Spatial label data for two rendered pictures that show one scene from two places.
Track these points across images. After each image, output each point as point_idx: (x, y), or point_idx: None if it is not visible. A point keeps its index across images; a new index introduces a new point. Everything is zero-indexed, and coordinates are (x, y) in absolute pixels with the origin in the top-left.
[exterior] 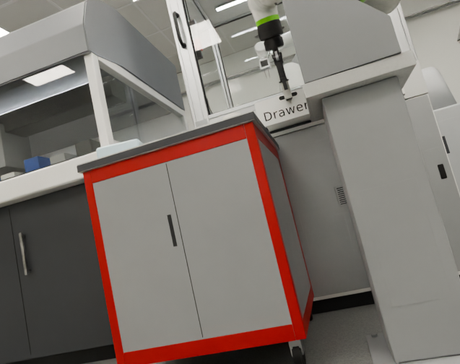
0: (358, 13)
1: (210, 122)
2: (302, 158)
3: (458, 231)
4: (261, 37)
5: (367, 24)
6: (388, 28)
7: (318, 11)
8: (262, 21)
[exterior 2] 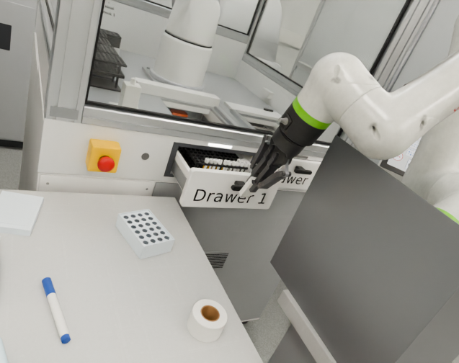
0: (456, 343)
1: (83, 121)
2: (190, 217)
3: (264, 297)
4: (291, 135)
5: (448, 353)
6: (452, 359)
7: (442, 333)
8: (315, 124)
